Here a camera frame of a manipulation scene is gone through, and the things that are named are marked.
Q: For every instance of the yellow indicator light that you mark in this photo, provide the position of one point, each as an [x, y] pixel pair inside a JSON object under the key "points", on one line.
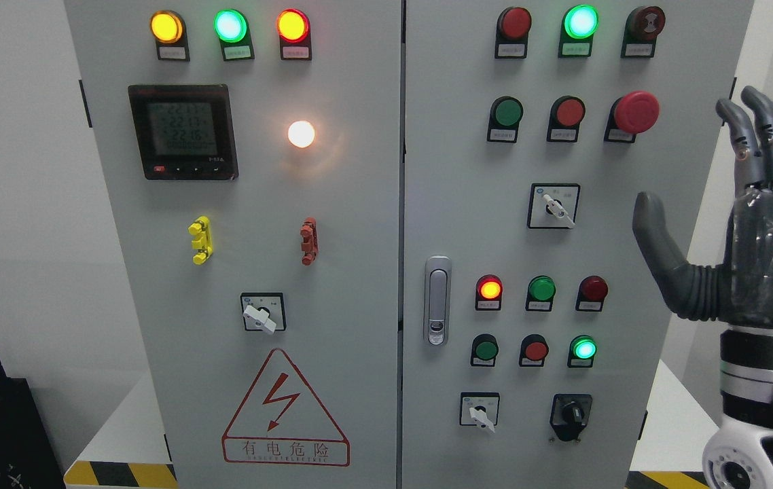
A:
{"points": [[168, 27]]}

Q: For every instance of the dark red light top right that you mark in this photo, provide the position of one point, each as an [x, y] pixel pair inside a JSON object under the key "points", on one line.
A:
{"points": [[511, 35]]}

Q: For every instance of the gray rotary switch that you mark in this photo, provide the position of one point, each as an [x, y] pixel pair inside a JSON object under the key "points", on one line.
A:
{"points": [[553, 205], [479, 409]]}

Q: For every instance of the green lit light top right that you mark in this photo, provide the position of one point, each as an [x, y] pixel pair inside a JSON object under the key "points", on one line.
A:
{"points": [[577, 31]]}

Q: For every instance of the red push button upper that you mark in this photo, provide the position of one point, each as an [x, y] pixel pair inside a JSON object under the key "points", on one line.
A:
{"points": [[565, 117]]}

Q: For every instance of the red indicator light top left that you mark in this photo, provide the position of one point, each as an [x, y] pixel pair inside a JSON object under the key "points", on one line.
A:
{"points": [[294, 30]]}

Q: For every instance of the red push button lower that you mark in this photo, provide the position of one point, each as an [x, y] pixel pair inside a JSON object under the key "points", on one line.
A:
{"points": [[533, 351]]}

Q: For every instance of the red lit indicator middle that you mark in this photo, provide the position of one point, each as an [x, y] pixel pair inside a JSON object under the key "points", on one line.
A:
{"points": [[488, 293]]}

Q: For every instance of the red electrical hazard sticker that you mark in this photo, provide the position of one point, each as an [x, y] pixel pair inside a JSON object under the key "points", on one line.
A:
{"points": [[281, 420]]}

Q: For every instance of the black box with antenna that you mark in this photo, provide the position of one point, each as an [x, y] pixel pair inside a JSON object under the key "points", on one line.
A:
{"points": [[27, 459]]}

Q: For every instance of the green lit indicator lower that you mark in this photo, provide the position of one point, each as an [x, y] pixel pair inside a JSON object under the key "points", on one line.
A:
{"points": [[582, 351]]}

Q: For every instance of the green indicator middle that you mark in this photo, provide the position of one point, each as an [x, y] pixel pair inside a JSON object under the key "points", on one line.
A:
{"points": [[540, 293]]}

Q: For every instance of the black digital power meter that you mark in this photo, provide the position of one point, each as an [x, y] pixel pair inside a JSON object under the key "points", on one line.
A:
{"points": [[184, 132]]}

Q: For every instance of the black rotary knob switch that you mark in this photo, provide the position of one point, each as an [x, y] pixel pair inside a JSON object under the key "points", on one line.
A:
{"points": [[570, 415]]}

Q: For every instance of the red emergency stop button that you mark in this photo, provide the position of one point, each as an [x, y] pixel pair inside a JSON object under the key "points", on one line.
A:
{"points": [[630, 115]]}

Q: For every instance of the green push button upper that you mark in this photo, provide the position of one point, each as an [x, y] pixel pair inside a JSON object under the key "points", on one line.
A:
{"points": [[504, 119]]}

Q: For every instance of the green push button lower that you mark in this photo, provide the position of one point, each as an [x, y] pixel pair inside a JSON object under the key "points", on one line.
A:
{"points": [[484, 351]]}

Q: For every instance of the green push button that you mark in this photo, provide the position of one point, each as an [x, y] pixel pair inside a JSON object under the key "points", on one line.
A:
{"points": [[484, 351], [504, 119]]}

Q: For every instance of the red push button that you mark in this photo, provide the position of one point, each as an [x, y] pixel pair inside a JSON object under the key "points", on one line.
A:
{"points": [[565, 117], [533, 351]]}

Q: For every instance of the white glowing indicator light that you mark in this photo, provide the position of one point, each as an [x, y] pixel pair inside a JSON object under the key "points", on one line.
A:
{"points": [[301, 134]]}

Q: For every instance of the dark red buzzer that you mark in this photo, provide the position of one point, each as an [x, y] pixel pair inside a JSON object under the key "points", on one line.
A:
{"points": [[643, 26]]}

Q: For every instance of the gray robotic hand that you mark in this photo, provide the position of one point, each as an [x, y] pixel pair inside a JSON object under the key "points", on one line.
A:
{"points": [[739, 291]]}

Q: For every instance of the gray rotary switch left door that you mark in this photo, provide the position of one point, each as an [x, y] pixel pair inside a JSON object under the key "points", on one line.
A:
{"points": [[263, 311]]}

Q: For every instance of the gray electrical cabinet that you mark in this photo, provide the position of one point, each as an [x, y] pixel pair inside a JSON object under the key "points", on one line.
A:
{"points": [[399, 93]]}

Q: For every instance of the silver door latch handle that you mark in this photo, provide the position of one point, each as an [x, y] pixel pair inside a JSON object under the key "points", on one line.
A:
{"points": [[437, 299]]}

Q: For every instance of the green indicator light top left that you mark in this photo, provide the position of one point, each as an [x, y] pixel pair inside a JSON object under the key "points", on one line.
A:
{"points": [[234, 35]]}

